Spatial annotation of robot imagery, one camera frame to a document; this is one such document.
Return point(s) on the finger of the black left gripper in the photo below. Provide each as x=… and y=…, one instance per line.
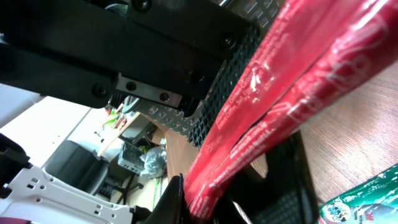
x=224, y=86

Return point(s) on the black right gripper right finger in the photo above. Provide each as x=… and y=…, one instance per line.
x=285, y=195

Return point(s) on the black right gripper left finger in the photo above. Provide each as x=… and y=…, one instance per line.
x=171, y=207

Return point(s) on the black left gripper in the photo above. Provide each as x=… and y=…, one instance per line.
x=168, y=52

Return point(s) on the red stick packet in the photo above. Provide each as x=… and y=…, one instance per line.
x=316, y=52

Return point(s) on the green 3M gloves pack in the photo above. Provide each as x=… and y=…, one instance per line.
x=373, y=202

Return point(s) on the black office chair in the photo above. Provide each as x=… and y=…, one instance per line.
x=84, y=170

